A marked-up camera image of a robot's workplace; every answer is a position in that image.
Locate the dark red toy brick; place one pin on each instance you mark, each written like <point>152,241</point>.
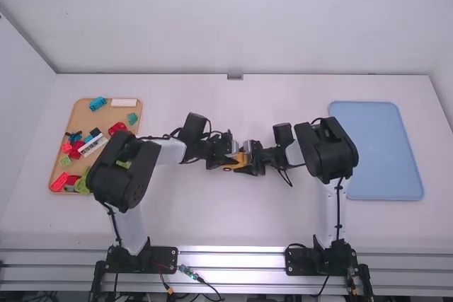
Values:
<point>76,150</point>

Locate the blue mat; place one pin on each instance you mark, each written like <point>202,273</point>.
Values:
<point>382,146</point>

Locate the turquoise toy brick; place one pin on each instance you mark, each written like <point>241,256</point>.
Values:
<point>97,104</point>

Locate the black and blue toy piece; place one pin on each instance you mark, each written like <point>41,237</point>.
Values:
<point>73,136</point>

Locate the light green toy brick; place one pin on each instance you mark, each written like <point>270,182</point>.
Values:
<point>65,161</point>

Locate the tan tray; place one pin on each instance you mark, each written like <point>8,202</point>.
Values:
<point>106,116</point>

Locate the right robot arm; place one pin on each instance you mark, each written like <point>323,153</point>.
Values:
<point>329,203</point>

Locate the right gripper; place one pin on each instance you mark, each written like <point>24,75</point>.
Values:
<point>257,157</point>

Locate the blue toy brick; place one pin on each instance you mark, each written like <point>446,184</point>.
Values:
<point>92,134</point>

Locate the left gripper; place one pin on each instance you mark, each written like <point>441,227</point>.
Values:
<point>220,147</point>

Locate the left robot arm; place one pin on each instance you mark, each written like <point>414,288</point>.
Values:
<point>134,224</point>

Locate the yellow toy car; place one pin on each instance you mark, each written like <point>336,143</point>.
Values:
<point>242,157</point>

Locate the long white printed toy brick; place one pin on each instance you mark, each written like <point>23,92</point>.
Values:
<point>92,145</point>

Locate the teal green toy brick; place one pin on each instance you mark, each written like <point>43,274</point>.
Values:
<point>132,119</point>

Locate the silver rails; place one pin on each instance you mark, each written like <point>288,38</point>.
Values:
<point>240,263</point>

